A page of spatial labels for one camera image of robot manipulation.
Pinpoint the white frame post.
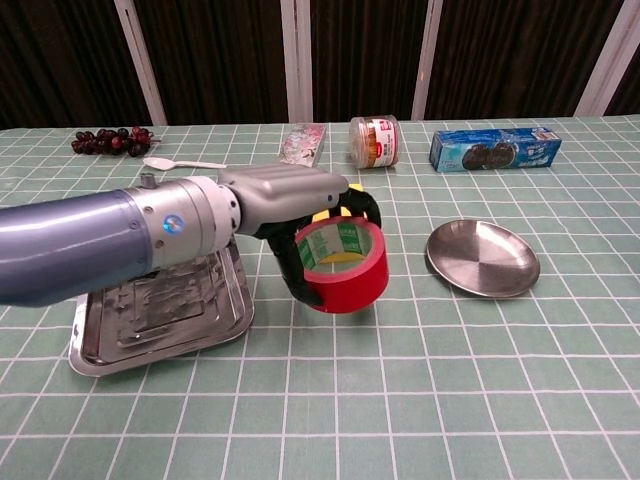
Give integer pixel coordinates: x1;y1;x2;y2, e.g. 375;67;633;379
574;0;640;117
113;0;168;126
411;0;444;121
279;0;314;124

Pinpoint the round steel plate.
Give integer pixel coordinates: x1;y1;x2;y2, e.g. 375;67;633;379
425;218;541;300

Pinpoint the red tape roll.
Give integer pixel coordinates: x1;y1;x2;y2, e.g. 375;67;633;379
293;216;390;315

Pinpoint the clear snack jar red label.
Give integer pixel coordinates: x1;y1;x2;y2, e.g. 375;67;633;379
348;115;403;170

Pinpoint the dark red grape bunch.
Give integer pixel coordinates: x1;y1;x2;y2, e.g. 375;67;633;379
71;126;162;158

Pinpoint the blue cookie box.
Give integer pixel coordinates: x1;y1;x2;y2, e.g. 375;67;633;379
429;126;563;175

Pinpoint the white plastic spoon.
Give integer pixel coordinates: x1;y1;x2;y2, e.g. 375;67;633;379
142;156;228;172

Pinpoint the pink floral box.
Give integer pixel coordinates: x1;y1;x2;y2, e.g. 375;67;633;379
278;123;327;168

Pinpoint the green checkered tablecloth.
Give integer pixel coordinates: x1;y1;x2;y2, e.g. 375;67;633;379
0;113;640;480

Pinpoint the rectangular steel tray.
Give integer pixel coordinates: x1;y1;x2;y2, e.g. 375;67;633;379
68;239;255;378

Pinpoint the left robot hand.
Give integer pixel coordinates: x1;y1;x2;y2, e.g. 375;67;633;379
217;163;386;309

